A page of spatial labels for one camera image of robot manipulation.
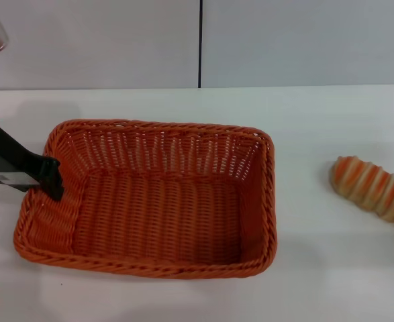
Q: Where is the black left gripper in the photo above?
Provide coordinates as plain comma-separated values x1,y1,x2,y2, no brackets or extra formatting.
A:
0,122,66,203

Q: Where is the orange woven rectangular basket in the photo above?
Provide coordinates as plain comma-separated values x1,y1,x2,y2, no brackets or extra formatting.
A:
13,118,279,280

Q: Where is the orange striped bread roll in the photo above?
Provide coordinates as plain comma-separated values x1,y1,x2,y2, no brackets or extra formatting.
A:
330,155,394,232

